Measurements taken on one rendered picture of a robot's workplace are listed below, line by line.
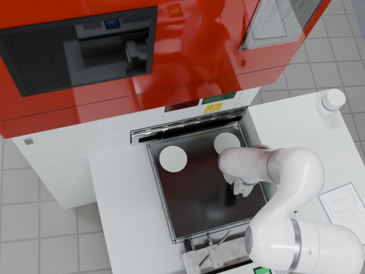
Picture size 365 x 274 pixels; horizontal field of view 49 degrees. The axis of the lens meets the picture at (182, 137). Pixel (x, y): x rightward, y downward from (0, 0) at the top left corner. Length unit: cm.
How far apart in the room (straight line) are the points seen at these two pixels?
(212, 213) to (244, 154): 40
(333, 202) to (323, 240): 72
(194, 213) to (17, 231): 122
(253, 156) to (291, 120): 51
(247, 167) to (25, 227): 155
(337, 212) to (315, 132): 30
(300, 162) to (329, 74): 219
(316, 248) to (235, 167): 39
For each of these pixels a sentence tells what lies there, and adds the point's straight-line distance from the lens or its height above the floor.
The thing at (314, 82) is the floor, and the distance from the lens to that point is 292.
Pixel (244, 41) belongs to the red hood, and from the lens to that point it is 99.
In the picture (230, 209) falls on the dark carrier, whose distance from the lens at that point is 146.
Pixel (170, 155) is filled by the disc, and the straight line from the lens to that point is 148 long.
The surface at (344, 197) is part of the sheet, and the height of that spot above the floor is 97.
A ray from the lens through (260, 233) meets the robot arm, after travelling 77.
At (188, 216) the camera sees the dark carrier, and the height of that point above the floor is 90.
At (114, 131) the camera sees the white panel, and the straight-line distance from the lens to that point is 139.
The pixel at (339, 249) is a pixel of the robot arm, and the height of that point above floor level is 157.
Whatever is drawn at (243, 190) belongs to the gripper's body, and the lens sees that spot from 133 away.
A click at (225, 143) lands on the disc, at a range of 153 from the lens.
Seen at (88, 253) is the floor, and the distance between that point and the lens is 231.
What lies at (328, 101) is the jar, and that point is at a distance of 156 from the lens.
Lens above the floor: 229
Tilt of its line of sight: 67 degrees down
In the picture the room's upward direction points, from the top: 18 degrees clockwise
